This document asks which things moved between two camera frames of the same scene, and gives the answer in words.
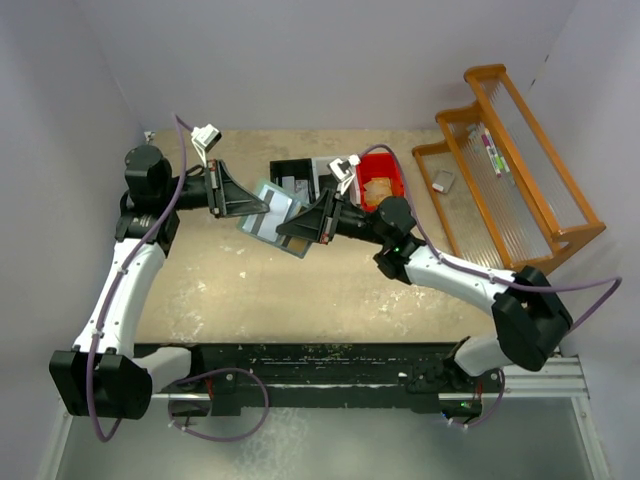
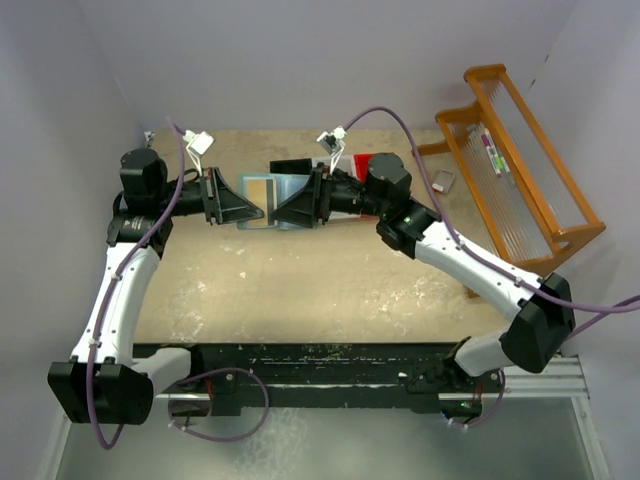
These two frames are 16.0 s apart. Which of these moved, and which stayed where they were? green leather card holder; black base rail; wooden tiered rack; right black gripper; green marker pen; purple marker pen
Moved: right black gripper; green leather card holder
Stayed: purple marker pen; green marker pen; black base rail; wooden tiered rack
